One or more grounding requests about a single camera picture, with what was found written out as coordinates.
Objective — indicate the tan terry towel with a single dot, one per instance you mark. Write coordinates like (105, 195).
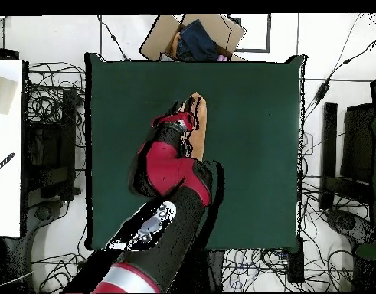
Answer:
(200, 137)

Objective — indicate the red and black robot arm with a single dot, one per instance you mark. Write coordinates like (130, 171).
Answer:
(166, 168)

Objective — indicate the pink cloth item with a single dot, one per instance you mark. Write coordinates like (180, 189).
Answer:
(222, 58)

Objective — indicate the dark green table cloth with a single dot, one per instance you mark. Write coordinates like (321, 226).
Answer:
(252, 122)

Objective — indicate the dark blue jeans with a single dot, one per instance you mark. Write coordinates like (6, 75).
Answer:
(196, 39)

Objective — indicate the brown cardboard box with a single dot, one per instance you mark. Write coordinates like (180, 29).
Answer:
(160, 39)

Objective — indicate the black equipment rack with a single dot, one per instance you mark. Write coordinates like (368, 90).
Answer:
(49, 153)

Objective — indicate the black upright stand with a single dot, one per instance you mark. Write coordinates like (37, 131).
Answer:
(328, 153)

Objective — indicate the black monitor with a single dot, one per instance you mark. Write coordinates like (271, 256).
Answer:
(357, 144)

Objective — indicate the beige box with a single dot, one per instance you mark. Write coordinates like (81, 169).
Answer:
(2, 95)

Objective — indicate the black striped tool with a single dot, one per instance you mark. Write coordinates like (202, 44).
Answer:
(3, 163)

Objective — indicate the black power strip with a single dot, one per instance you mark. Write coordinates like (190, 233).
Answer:
(295, 263)

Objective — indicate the white desk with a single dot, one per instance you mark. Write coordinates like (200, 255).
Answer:
(7, 199)

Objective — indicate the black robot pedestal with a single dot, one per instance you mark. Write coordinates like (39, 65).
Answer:
(206, 272)

